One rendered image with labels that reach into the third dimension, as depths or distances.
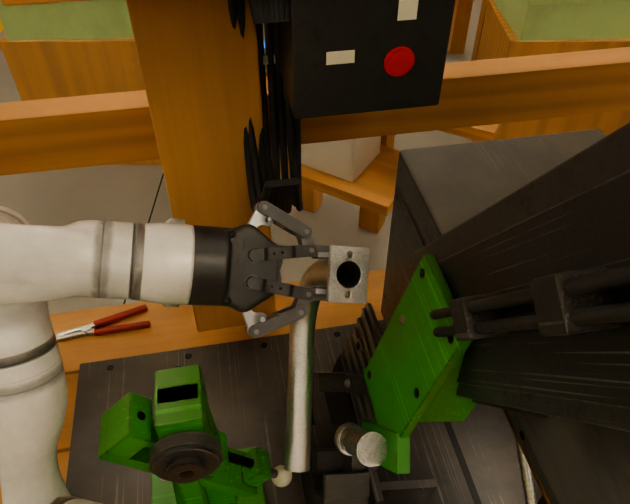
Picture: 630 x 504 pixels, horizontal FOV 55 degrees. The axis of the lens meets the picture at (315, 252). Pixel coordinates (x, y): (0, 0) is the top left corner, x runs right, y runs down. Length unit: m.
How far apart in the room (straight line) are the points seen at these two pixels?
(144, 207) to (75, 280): 2.24
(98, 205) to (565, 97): 2.20
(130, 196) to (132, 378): 1.90
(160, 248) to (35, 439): 0.21
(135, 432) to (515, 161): 0.58
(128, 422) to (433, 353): 0.32
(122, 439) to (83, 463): 0.29
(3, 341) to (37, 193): 2.47
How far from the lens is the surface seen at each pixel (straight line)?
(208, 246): 0.54
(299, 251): 0.58
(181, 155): 0.83
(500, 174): 0.82
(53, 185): 3.05
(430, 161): 0.83
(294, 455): 0.73
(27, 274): 0.54
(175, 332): 1.09
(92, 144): 0.93
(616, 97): 1.12
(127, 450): 0.69
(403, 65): 0.68
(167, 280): 0.54
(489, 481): 0.93
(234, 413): 0.95
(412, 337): 0.65
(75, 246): 0.54
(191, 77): 0.77
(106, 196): 2.89
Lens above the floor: 1.71
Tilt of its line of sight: 44 degrees down
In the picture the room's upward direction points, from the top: straight up
